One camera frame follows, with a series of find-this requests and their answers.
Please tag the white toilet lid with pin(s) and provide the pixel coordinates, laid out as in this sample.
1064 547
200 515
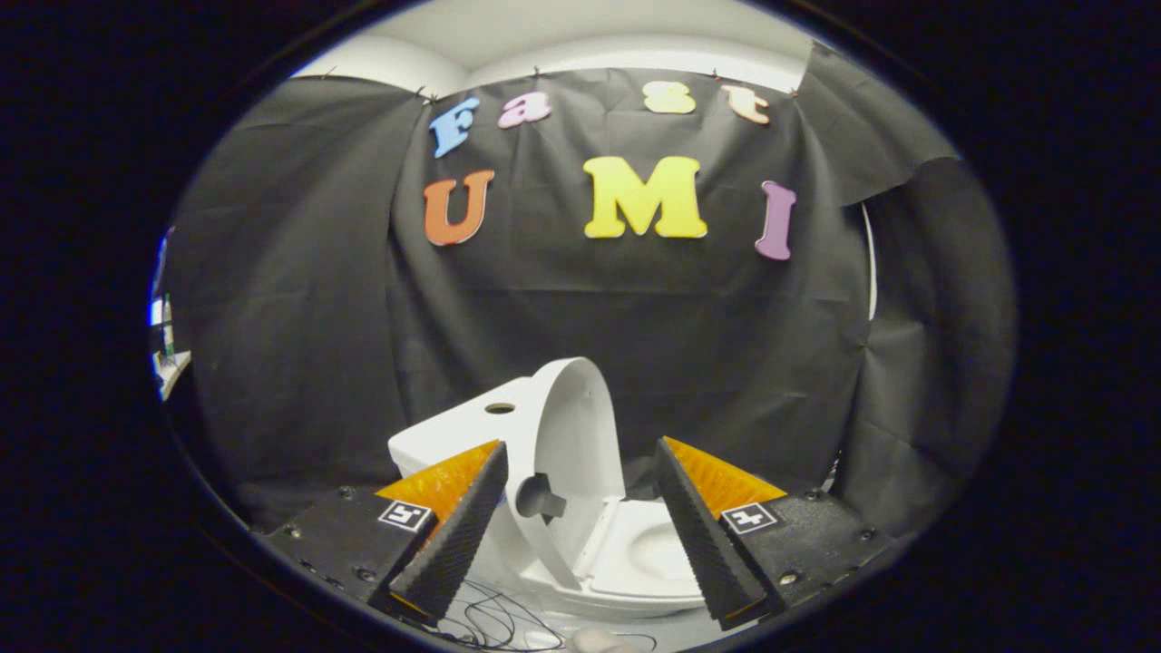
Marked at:
580 426

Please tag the white toilet bowl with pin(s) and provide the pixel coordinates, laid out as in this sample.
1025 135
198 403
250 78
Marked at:
626 606

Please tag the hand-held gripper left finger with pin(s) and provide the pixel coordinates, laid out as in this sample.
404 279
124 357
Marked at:
458 535

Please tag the black backdrop cloth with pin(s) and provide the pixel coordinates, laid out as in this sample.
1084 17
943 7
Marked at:
635 317

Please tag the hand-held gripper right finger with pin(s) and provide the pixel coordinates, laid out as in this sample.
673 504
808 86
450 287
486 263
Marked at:
698 535

